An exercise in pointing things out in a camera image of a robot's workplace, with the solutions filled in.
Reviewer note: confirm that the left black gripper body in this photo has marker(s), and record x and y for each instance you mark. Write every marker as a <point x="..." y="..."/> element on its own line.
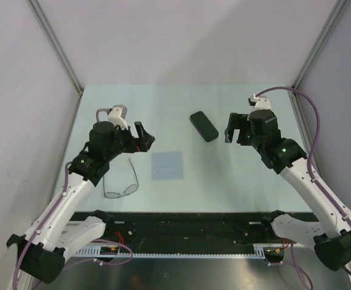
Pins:
<point x="124" y="142"/>

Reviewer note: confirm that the black glasses case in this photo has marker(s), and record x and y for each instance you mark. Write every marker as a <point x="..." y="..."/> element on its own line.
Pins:
<point x="204" y="126"/>

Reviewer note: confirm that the left aluminium frame post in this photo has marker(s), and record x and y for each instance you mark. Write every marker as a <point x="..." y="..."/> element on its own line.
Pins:
<point x="51" y="37"/>

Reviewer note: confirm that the aluminium frame post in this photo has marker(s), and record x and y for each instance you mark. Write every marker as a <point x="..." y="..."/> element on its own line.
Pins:
<point x="327" y="29"/>
<point x="51" y="37"/>

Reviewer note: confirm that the thin-framed sunglasses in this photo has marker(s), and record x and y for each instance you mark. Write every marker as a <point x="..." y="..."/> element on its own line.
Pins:
<point x="121" y="180"/>

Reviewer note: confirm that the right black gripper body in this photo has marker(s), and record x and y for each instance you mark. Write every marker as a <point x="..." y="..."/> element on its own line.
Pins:
<point x="247" y="138"/>

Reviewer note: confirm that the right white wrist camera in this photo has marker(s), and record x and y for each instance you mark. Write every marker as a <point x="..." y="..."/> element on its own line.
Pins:
<point x="259" y="103"/>

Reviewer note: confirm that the light blue cleaning cloth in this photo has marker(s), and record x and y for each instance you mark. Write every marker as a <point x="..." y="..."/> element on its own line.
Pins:
<point x="167" y="166"/>

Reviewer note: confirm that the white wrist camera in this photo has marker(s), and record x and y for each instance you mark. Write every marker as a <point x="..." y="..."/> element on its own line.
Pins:
<point x="117" y="116"/>
<point x="259" y="103"/>

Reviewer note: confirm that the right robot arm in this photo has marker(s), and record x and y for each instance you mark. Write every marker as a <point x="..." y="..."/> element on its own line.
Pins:
<point x="330" y="236"/>

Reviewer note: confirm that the right aluminium frame post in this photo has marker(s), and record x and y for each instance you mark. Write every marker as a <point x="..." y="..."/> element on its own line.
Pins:
<point x="327" y="29"/>

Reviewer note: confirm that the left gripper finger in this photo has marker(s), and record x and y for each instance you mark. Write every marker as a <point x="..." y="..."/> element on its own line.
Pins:
<point x="145" y="143"/>
<point x="140" y="130"/>

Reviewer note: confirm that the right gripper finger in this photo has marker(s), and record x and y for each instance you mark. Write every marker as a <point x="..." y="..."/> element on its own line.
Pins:
<point x="229" y="133"/>
<point x="237" y="121"/>

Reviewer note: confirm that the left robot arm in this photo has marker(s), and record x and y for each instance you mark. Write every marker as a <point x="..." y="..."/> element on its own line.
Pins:
<point x="44" y="248"/>

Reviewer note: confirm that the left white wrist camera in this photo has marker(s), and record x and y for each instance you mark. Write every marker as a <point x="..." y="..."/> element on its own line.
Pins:
<point x="117" y="116"/>

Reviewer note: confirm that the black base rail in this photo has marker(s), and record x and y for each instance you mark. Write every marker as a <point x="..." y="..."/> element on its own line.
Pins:
<point x="200" y="234"/>

